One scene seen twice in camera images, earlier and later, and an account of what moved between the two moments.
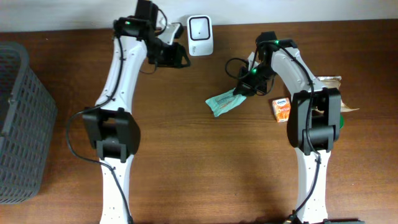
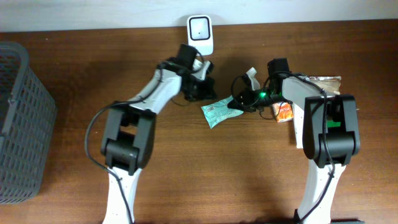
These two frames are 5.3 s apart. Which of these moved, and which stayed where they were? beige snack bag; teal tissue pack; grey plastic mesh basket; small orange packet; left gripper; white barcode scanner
Moved: teal tissue pack; left gripper
Stayed: beige snack bag; white barcode scanner; grey plastic mesh basket; small orange packet
